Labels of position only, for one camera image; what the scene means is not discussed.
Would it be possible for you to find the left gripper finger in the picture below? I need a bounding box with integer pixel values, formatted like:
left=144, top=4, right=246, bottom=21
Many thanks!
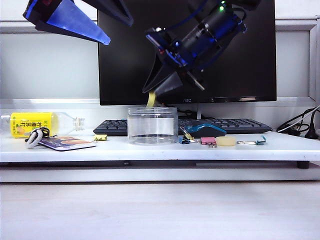
left=22, top=0, right=111, bottom=46
left=82, top=0, right=134, bottom=27

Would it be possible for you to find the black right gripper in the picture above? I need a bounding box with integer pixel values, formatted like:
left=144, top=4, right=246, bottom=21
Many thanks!
left=142, top=37, right=226, bottom=97

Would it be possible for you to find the yellow eraser block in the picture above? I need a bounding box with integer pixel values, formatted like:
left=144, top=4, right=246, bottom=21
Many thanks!
left=146, top=91, right=158, bottom=109

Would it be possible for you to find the clear plastic jar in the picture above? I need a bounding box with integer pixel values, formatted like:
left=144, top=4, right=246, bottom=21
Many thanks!
left=127, top=106, right=180, bottom=146

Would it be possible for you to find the black blue computer mouse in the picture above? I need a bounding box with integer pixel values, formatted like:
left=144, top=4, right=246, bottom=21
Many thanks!
left=183, top=123, right=228, bottom=139

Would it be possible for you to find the black keyboard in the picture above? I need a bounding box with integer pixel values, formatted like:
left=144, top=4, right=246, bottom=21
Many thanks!
left=92, top=118, right=273, bottom=137

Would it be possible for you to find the white raised desk board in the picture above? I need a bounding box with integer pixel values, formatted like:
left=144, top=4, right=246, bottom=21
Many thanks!
left=0, top=129, right=320, bottom=171

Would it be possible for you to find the pink binder clip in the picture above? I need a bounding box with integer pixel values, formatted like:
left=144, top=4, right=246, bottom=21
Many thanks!
left=199, top=136, right=218, bottom=149

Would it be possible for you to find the black computer monitor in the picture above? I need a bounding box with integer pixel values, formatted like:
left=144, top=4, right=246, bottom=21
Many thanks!
left=97, top=0, right=278, bottom=121

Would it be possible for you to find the plastic bottle yellow label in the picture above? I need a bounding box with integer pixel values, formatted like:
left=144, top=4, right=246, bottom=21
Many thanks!
left=0, top=111, right=86, bottom=139

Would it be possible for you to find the purple orange card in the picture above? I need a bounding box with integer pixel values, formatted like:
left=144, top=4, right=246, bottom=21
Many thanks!
left=39, top=136, right=98, bottom=152

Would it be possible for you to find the teal binder clip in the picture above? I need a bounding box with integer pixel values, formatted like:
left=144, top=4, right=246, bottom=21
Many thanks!
left=236, top=135, right=267, bottom=146

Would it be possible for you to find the black power plug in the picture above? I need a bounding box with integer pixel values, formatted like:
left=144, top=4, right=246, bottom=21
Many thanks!
left=304, top=107, right=320, bottom=140

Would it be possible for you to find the grey aluminium partition frame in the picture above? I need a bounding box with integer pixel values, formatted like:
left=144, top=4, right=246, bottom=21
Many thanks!
left=0, top=16, right=320, bottom=111

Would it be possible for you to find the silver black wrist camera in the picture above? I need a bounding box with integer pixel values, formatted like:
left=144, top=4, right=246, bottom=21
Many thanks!
left=145, top=26, right=173, bottom=51

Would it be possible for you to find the blue black arm cable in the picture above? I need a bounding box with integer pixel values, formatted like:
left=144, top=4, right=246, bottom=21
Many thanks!
left=172, top=3, right=210, bottom=29

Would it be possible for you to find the white braided keychain strap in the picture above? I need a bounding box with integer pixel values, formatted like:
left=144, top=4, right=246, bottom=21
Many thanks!
left=24, top=128, right=44, bottom=150

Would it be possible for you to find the black looped cable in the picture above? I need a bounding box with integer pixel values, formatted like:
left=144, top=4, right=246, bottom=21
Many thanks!
left=276, top=116, right=311, bottom=133

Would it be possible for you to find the black thin cable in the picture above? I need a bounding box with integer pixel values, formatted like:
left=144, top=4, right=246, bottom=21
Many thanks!
left=297, top=104, right=320, bottom=121

